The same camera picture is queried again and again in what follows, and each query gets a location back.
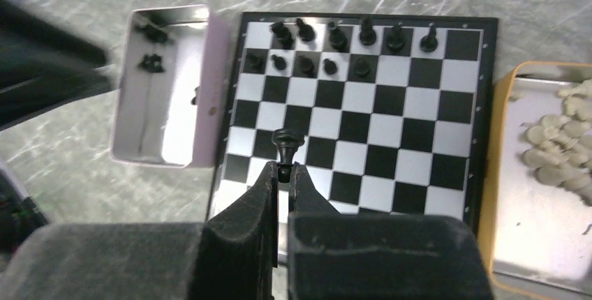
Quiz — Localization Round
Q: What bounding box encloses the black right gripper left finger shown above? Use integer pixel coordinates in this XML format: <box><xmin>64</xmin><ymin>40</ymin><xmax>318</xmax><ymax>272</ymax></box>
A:
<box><xmin>1</xmin><ymin>162</ymin><xmax>278</xmax><ymax>299</ymax></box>

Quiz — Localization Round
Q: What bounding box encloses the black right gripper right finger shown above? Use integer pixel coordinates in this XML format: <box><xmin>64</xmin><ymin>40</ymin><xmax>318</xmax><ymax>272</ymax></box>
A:
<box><xmin>287</xmin><ymin>165</ymin><xmax>494</xmax><ymax>299</ymax></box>

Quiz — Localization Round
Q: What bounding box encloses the black chess pieces pile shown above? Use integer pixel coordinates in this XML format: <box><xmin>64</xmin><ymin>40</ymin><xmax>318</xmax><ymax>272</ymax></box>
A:
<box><xmin>133</xmin><ymin>23</ymin><xmax>170</xmax><ymax>74</ymax></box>

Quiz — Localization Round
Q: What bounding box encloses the black chess piece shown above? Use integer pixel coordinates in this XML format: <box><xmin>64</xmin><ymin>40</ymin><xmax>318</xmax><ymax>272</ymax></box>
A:
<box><xmin>270</xmin><ymin>21</ymin><xmax>294</xmax><ymax>50</ymax></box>

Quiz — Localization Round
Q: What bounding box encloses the black white chessboard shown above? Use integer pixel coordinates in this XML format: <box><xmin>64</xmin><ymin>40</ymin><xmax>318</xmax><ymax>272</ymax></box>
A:
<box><xmin>208</xmin><ymin>12</ymin><xmax>498</xmax><ymax>228</ymax></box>

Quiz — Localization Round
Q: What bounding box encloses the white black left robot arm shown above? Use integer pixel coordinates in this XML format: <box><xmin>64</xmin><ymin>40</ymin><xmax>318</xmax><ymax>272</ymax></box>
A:
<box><xmin>1</xmin><ymin>0</ymin><xmax>113</xmax><ymax>129</ymax></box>

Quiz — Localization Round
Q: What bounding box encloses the pink metal tin box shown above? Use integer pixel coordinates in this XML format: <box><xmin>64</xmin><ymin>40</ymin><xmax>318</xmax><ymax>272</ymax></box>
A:
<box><xmin>110</xmin><ymin>4</ymin><xmax>230</xmax><ymax>168</ymax></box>

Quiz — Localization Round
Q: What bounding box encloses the white chess pieces pile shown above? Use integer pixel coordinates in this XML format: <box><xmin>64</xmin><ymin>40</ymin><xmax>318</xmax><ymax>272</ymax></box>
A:
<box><xmin>521</xmin><ymin>80</ymin><xmax>591</xmax><ymax>206</ymax></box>

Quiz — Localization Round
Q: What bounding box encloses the yellow tray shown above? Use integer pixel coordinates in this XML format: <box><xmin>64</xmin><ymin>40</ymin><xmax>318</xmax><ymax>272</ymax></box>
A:
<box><xmin>476</xmin><ymin>61</ymin><xmax>592</xmax><ymax>300</ymax></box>

